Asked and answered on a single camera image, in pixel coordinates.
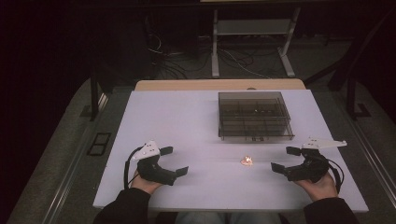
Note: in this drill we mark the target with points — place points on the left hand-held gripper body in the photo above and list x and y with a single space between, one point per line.
148 168

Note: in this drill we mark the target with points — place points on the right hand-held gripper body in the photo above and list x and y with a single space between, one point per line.
311 168

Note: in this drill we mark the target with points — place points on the person's left hand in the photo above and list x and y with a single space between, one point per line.
145 186

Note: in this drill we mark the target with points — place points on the person's right hand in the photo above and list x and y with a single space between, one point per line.
320 188

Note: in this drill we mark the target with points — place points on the small orange shiny item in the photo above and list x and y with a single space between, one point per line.
247 160

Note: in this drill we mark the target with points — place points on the smoky clear plastic drawer box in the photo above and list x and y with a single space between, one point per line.
253 115

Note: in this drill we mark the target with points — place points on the black floor socket cover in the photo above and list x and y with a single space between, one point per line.
99 143

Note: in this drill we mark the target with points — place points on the black metal stand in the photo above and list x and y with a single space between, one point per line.
93 99
351 96

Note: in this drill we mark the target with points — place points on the white metal stand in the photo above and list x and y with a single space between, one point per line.
214 56

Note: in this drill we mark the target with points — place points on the aluminium floor rail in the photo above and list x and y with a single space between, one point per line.
73 174
375 152

